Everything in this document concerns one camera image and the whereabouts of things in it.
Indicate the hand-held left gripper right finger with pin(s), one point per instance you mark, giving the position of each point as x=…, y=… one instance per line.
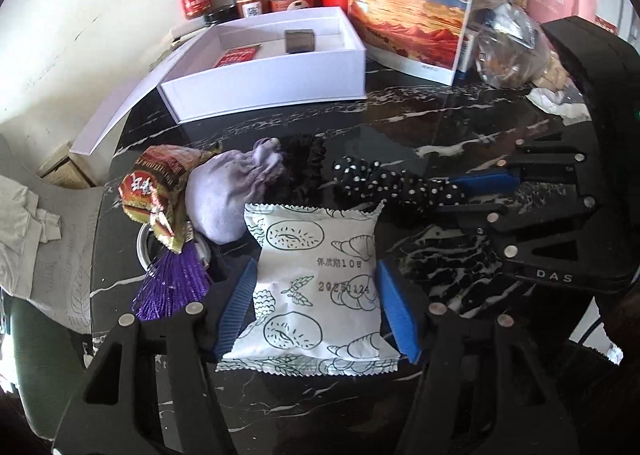
x=397, y=310

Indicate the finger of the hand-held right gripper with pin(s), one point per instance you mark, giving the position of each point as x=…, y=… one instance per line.
x=487, y=181
x=530, y=230

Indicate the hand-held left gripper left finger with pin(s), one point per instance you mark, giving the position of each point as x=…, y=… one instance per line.
x=235, y=307

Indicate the white printed snack packet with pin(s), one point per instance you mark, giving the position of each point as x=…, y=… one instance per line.
x=315, y=285

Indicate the black scrunchie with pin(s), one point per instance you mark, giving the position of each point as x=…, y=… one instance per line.
x=300, y=165

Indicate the white hinged gift box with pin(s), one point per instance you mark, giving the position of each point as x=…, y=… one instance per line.
x=260, y=80

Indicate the crumpled white tissue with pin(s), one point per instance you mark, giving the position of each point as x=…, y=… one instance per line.
x=557, y=105

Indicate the clear plastic bag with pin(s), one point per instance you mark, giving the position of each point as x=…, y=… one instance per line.
x=510, y=45

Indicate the embroidered red gold sachet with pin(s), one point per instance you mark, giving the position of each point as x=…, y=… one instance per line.
x=155, y=185

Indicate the white paper bag painted print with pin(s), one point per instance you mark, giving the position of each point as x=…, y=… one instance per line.
x=410, y=10

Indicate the green chair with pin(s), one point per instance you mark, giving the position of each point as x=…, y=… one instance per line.
x=40, y=360

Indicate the wooden picture frames stack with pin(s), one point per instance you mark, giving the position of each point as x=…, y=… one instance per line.
x=65, y=167

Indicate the white cloth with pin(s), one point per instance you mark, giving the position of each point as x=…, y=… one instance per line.
x=25, y=230

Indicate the small grey cube case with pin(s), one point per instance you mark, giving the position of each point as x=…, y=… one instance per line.
x=300, y=41

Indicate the small red sachet packet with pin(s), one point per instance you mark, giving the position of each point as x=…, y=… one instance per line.
x=236, y=57

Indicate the green jar black lid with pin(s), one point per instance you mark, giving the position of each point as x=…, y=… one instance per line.
x=222, y=15

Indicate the clear jar orange label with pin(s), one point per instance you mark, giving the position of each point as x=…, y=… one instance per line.
x=251, y=2

